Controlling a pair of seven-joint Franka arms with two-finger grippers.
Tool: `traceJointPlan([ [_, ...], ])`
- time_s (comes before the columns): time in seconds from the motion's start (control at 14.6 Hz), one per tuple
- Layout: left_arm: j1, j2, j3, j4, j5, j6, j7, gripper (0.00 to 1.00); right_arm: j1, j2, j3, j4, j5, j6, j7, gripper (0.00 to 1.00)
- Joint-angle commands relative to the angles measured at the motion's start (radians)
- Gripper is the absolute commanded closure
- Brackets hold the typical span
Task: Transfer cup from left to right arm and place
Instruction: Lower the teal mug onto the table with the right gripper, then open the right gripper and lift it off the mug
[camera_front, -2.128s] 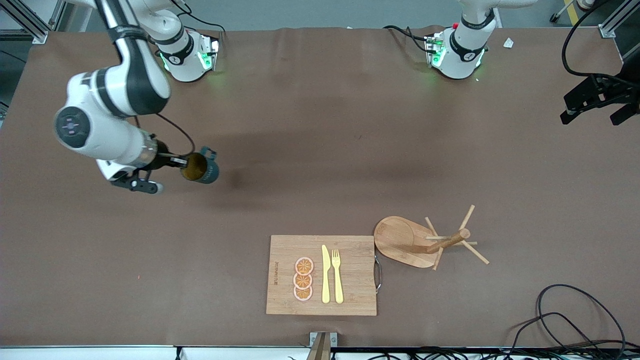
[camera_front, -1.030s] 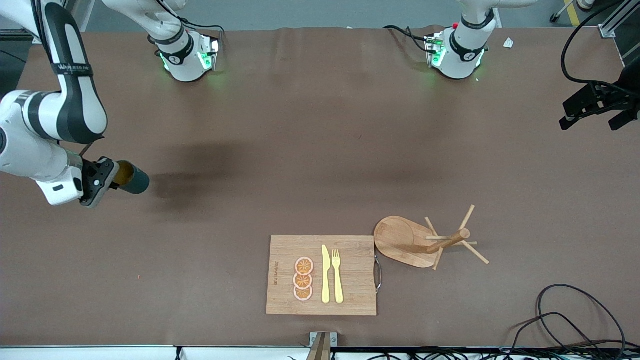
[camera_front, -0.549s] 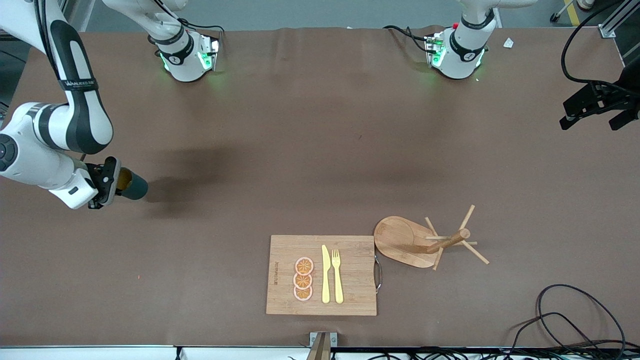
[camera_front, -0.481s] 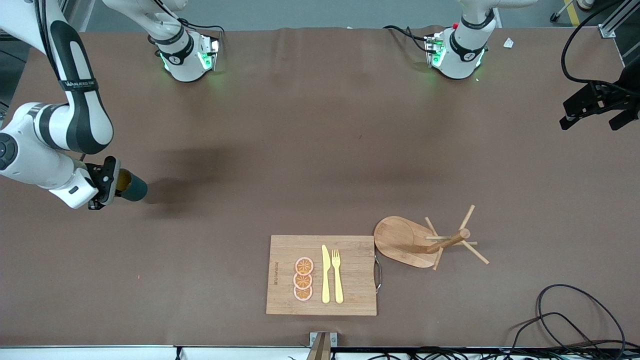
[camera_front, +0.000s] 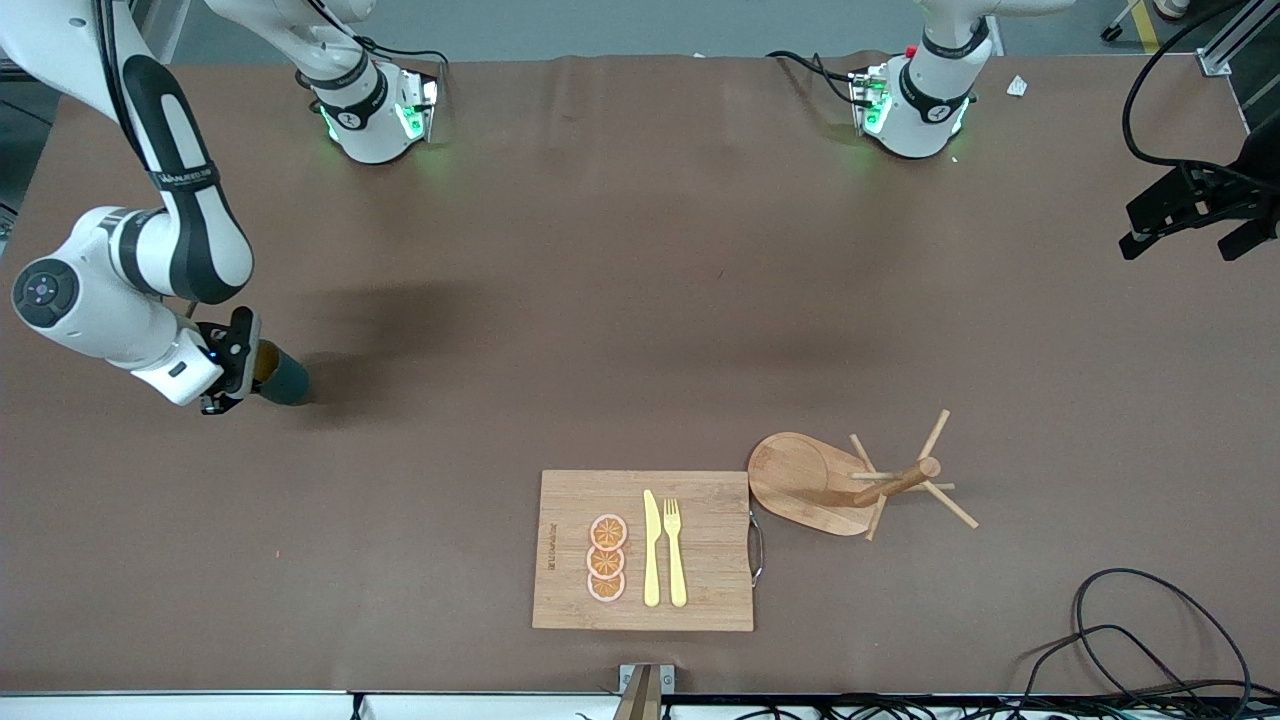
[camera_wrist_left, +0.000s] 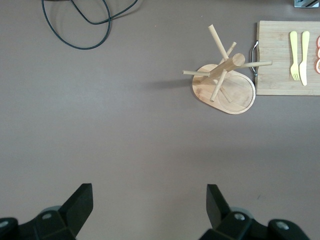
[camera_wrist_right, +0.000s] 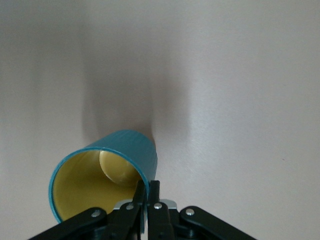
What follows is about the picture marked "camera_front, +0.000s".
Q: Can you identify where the dark green ribbed cup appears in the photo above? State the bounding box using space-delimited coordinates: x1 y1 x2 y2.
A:
250 340 312 407

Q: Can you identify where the yellow plastic fork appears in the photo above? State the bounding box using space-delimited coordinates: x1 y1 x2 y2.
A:
663 498 689 609

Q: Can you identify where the grey arm base connector block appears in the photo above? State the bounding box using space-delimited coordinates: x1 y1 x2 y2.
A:
850 62 893 136
395 68 442 143

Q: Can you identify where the aluminium frame profile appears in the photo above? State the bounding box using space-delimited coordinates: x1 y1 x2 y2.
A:
1198 0 1280 77

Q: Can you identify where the yellow plastic knife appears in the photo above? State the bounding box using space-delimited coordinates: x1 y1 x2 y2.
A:
642 489 663 608

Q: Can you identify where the wooden mug tree stand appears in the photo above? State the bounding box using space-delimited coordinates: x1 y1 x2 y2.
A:
747 408 981 543

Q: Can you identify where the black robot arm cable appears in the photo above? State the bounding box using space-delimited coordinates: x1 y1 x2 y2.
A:
767 49 863 107
1120 0 1246 179
315 0 448 79

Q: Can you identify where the black looped cable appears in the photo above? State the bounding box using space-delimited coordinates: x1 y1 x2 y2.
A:
1010 624 1216 713
1072 567 1254 706

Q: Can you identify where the bamboo cutting board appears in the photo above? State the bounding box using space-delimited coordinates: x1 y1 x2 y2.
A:
531 469 766 633

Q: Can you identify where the metal mounting bracket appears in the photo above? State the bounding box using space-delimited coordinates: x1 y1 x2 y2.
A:
612 663 676 720

